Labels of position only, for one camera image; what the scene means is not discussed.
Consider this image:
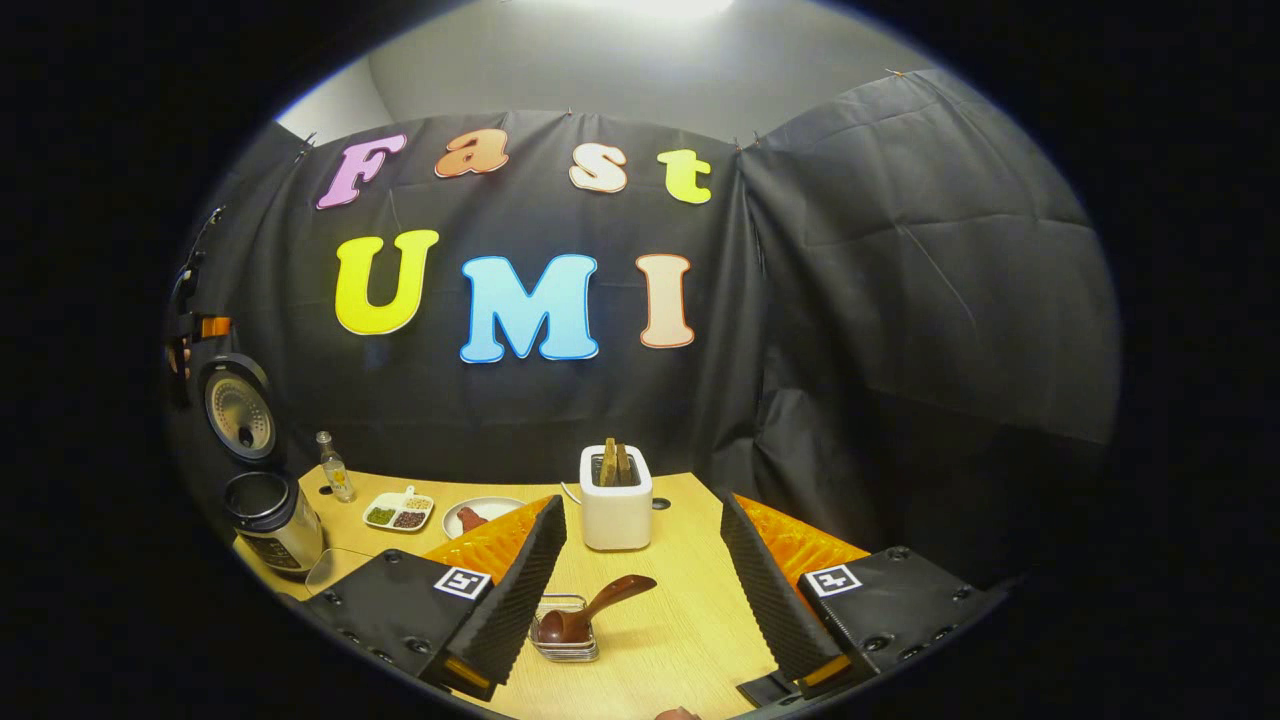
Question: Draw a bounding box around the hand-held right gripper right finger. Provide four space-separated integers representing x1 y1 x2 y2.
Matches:
720 490 1006 701

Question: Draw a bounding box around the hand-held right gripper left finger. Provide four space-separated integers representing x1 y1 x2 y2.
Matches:
300 495 568 703

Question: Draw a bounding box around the brown wooden spoon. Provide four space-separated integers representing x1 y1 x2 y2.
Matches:
537 574 659 646

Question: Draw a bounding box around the clear rice container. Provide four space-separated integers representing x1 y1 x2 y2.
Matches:
303 546 379 598

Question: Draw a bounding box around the grey rice cooker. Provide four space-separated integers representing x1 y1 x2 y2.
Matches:
197 352 326 581

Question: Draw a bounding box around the round white plate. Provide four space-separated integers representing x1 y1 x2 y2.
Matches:
441 497 528 541

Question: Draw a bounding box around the white toaster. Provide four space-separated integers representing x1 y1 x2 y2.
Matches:
579 445 654 552

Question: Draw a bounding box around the white divided bean dish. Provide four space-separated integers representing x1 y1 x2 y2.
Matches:
362 486 436 533

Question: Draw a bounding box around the small clear glass bottle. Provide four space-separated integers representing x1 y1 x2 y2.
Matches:
316 431 357 504

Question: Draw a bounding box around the ceiling light panel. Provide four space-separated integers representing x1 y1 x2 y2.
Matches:
560 0 741 21

